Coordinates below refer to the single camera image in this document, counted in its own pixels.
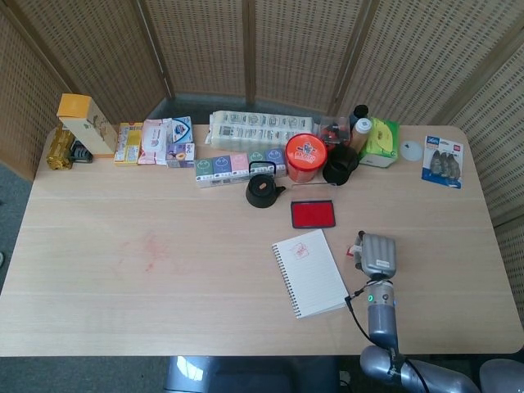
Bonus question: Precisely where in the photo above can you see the multicolour pocket tissue pack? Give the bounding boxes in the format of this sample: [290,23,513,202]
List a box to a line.
[194,147,287,190]

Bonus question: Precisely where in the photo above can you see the black mesh pen holder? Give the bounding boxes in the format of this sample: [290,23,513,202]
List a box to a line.
[322,146,359,187]

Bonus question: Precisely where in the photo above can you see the clear plastic box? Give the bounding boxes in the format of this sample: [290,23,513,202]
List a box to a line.
[318,115,352,147]

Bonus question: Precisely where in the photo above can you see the brown bottle with white cap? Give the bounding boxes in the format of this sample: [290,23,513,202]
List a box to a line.
[350,118,372,151]

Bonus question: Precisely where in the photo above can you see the white round disc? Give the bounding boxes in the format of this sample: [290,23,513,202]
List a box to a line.
[400,138,425,162]

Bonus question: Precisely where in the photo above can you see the black plastic holder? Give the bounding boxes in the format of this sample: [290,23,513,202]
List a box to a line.
[69,139,94,164]

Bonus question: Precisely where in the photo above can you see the woven bamboo folding screen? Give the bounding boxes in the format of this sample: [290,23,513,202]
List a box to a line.
[0,0,524,328]

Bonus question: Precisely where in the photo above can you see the tall beige box orange top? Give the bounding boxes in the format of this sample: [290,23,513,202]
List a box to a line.
[56,93,119,159]

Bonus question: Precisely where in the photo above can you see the red ink pad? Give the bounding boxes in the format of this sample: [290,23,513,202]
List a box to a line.
[290,199,337,230]

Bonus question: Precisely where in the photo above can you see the white spiral notepad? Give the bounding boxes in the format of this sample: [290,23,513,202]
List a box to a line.
[271,228,350,320]

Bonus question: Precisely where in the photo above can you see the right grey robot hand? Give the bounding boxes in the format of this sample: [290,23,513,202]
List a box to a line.
[346,230,397,283]

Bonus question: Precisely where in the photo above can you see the blue blister pack of clips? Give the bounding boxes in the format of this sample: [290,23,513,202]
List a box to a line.
[421,134,468,190]

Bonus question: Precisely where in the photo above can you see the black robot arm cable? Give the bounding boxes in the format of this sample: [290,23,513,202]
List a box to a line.
[343,286,431,393]

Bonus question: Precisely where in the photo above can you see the dark bottle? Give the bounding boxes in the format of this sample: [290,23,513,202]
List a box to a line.
[349,104,371,128]

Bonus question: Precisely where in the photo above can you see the yellow snack box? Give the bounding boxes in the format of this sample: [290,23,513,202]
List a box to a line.
[113,121,144,167]

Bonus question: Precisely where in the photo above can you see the pink wet wipes pack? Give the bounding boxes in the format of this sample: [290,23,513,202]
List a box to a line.
[137,118,173,166]

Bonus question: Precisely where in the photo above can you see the purple carton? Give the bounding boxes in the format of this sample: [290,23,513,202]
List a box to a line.
[165,142,197,169]

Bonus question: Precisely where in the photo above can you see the orange snack tub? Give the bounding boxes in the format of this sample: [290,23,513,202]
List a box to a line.
[285,133,328,183]

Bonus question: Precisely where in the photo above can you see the large wrapped paper roll pack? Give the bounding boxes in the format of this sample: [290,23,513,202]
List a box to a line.
[206,110,321,151]

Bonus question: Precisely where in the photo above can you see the gold foil package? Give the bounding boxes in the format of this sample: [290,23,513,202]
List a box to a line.
[45,126,77,170]

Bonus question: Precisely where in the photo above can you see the black teapot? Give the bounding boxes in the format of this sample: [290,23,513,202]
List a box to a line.
[244,160,287,210]

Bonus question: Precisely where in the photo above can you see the green tissue box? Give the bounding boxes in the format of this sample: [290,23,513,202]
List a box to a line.
[358,117,401,169]

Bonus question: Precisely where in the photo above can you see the blue white carton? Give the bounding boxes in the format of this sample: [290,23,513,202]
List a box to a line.
[165,115,194,145]

